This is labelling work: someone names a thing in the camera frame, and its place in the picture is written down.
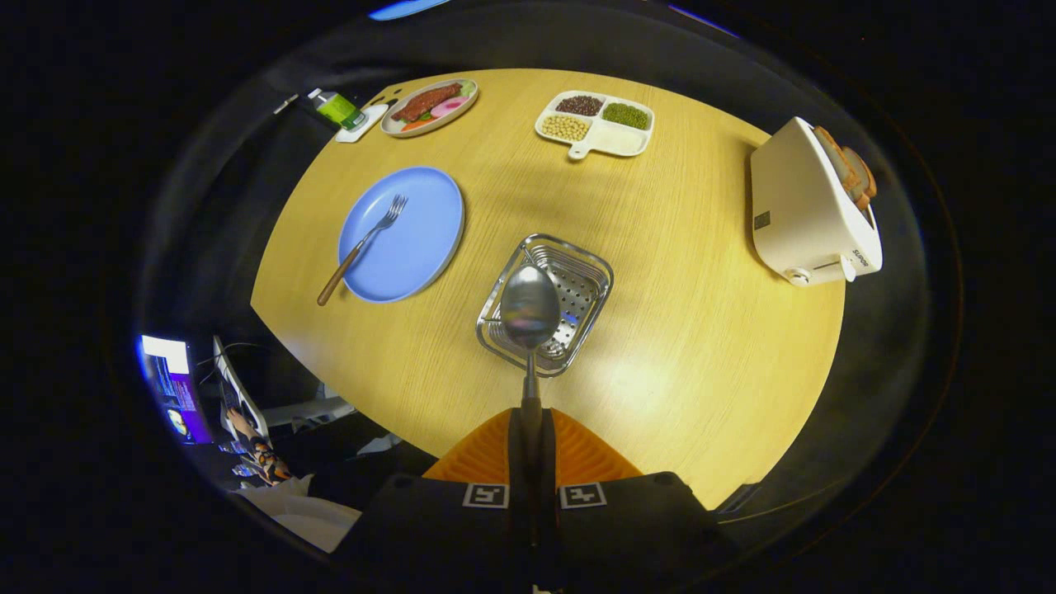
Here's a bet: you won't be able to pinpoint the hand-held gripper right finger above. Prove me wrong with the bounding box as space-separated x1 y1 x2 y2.
540 408 743 593

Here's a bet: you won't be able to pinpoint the white furniture frame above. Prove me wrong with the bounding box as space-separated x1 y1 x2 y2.
264 396 356 430

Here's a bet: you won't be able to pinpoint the white toaster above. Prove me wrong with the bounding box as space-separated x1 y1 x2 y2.
750 116 884 286

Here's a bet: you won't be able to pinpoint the computer monitor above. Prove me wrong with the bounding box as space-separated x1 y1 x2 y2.
139 334 214 446

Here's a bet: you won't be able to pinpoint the bread slices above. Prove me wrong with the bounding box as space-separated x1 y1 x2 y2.
814 125 878 211

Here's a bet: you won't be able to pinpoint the metal spoon with dark handle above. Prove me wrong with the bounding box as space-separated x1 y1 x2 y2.
500 264 562 463

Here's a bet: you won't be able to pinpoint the white square coaster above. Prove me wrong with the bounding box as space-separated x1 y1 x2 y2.
336 103 389 144

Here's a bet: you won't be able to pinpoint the green plastic bottle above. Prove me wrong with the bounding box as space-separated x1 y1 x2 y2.
308 88 368 131

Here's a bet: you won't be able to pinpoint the blue round plate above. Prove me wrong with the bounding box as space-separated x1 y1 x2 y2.
338 167 465 304

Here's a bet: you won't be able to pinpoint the white cloth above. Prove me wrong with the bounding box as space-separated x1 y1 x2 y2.
239 474 364 554

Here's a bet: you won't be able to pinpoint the orange black patterned object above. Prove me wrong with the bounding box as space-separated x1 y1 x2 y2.
227 408 291 485

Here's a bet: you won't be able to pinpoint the metal wire basket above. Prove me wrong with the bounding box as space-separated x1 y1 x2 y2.
476 234 615 378

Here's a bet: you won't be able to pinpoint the beige plate with food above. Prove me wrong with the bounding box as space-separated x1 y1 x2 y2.
380 78 479 138

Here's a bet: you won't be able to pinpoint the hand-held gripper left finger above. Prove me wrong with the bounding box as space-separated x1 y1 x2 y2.
334 408 530 593

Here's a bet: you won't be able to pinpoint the metal fork with wooden handle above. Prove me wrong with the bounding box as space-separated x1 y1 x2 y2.
317 195 409 307

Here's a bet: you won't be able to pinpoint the white divided bean tray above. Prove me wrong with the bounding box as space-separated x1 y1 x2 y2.
535 90 655 160

